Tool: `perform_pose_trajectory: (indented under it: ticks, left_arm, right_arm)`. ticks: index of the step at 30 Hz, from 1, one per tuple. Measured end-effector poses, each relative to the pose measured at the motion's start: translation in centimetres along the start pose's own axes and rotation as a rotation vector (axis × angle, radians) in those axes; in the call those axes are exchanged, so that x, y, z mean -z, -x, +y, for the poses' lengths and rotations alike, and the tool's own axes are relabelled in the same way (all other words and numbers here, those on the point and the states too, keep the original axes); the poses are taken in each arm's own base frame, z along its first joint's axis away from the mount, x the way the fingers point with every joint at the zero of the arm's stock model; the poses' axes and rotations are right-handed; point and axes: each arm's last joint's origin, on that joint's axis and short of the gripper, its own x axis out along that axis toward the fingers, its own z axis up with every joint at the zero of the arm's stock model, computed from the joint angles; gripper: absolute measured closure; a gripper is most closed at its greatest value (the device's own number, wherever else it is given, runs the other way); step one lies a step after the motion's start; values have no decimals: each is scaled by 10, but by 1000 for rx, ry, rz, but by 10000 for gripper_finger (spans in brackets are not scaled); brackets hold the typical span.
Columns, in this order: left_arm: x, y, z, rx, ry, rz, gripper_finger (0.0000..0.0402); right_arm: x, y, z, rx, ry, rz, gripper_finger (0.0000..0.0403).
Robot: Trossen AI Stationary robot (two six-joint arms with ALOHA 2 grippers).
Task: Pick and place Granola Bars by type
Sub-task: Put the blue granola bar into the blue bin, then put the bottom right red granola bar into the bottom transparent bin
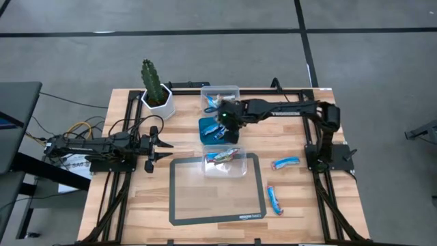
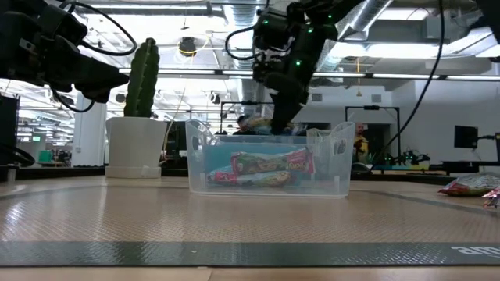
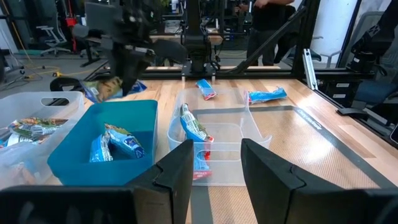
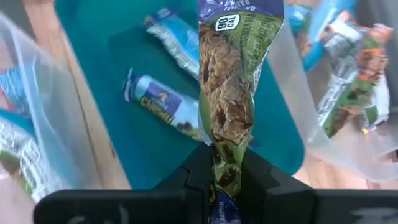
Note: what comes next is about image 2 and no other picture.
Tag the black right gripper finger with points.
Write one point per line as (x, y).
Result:
(285, 113)

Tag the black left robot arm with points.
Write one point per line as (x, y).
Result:
(9, 132)

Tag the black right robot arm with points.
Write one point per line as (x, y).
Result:
(343, 8)

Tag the clear plastic bin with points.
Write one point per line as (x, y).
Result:
(318, 132)
(332, 175)

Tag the white column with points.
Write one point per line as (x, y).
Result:
(90, 136)

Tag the person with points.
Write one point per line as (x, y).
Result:
(240, 122)
(361, 144)

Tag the green cactus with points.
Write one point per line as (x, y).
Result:
(142, 78)

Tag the teal plastic bin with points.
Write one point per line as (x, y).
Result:
(218, 156)

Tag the long ceiling light strip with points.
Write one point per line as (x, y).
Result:
(195, 71)

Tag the black round ceiling device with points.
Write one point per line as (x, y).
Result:
(188, 46)

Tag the translucent baking mat black border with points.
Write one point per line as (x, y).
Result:
(234, 222)

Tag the black monitor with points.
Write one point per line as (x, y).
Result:
(465, 136)

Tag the black background table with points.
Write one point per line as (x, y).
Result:
(468, 166)

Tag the black frame stand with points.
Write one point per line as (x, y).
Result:
(371, 107)
(234, 103)

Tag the silver ceiling duct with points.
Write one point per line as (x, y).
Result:
(239, 13)
(373, 15)

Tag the black aluminium frame rail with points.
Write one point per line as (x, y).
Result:
(58, 173)

